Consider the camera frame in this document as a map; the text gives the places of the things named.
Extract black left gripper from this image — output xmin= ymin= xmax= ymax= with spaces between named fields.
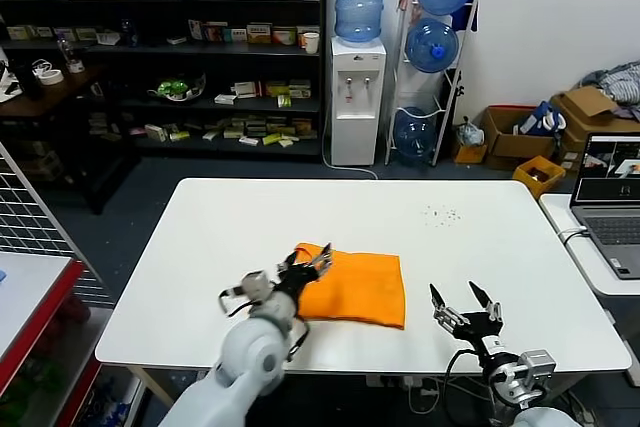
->
xmin=272 ymin=241 xmax=334 ymax=301

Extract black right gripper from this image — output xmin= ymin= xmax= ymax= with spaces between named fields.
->
xmin=429 ymin=280 xmax=507 ymax=364

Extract orange t-shirt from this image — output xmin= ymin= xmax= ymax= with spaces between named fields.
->
xmin=292 ymin=242 xmax=407 ymax=331

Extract pile of grey clothes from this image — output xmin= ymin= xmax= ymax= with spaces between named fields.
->
xmin=574 ymin=61 xmax=640 ymax=121

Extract scattered grey crumbs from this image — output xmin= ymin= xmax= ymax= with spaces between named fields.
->
xmin=419 ymin=204 xmax=462 ymax=229

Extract white power strip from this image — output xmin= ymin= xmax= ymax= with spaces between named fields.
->
xmin=364 ymin=374 xmax=441 ymax=396

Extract white side table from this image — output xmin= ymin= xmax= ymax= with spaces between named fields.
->
xmin=538 ymin=192 xmax=640 ymax=388

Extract yellow plastic bin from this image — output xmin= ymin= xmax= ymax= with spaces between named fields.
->
xmin=511 ymin=155 xmax=567 ymax=200

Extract small yellow cardboard box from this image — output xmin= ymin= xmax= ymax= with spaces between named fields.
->
xmin=452 ymin=139 xmax=489 ymax=165

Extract white water dispenser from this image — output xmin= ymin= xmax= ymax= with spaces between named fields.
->
xmin=330 ymin=36 xmax=388 ymax=167

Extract open red-rimmed cardboard box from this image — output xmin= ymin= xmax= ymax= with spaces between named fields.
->
xmin=480 ymin=105 xmax=559 ymax=171

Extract grey open laptop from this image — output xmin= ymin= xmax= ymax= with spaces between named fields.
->
xmin=569 ymin=132 xmax=640 ymax=281

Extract crumpled clear plastic bag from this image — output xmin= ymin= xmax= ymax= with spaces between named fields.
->
xmin=455 ymin=117 xmax=486 ymax=148

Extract blue white bag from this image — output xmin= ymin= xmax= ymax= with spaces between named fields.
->
xmin=514 ymin=100 xmax=569 ymax=138

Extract white metal jug rack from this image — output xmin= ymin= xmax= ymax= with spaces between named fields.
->
xmin=384 ymin=0 xmax=480 ymax=168

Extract black folded tripod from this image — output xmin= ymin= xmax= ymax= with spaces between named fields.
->
xmin=439 ymin=67 xmax=466 ymax=124

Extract bowl with green contents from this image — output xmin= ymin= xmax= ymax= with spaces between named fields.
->
xmin=147 ymin=72 xmax=207 ymax=104

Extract yellow white medicine box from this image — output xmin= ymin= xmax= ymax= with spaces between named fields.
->
xmin=247 ymin=22 xmax=274 ymax=45

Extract brown cardboard box with flap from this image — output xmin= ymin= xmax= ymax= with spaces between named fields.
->
xmin=549 ymin=85 xmax=640 ymax=169

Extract black shelving unit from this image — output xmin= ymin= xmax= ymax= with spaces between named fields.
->
xmin=0 ymin=0 xmax=329 ymax=165

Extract upright blue water jug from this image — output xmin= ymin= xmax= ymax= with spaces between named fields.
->
xmin=334 ymin=0 xmax=389 ymax=44

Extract red-edged white table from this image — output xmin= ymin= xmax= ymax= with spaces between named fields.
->
xmin=0 ymin=250 xmax=85 ymax=388

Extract dark blue hanging cloth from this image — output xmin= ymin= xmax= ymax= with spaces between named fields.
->
xmin=452 ymin=0 xmax=480 ymax=33

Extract dark wooden desk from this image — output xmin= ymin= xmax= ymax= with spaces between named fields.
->
xmin=0 ymin=63 xmax=141 ymax=215

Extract clear plastic bottle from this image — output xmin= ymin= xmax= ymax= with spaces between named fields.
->
xmin=55 ymin=32 xmax=76 ymax=67

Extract black cylinder container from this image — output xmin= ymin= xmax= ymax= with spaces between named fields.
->
xmin=14 ymin=60 xmax=44 ymax=102

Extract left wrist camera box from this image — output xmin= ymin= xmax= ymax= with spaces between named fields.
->
xmin=239 ymin=270 xmax=274 ymax=304

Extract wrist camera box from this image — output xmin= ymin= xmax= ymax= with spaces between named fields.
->
xmin=517 ymin=349 xmax=557 ymax=388
xmin=239 ymin=270 xmax=274 ymax=304

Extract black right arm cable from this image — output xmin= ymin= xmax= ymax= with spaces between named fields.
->
xmin=444 ymin=346 xmax=482 ymax=423

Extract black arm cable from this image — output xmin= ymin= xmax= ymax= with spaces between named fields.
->
xmin=218 ymin=286 xmax=252 ymax=318
xmin=444 ymin=346 xmax=482 ymax=423

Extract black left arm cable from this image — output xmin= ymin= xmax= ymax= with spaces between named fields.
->
xmin=218 ymin=286 xmax=252 ymax=318

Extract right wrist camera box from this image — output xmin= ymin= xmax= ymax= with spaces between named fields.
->
xmin=517 ymin=349 xmax=557 ymax=388

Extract white dispenser power cord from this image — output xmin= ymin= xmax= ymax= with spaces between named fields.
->
xmin=321 ymin=119 xmax=380 ymax=180

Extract white laptop charger cable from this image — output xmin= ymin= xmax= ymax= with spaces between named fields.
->
xmin=558 ymin=226 xmax=590 ymax=244

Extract white wire grid panel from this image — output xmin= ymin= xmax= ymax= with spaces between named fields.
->
xmin=0 ymin=141 xmax=104 ymax=293

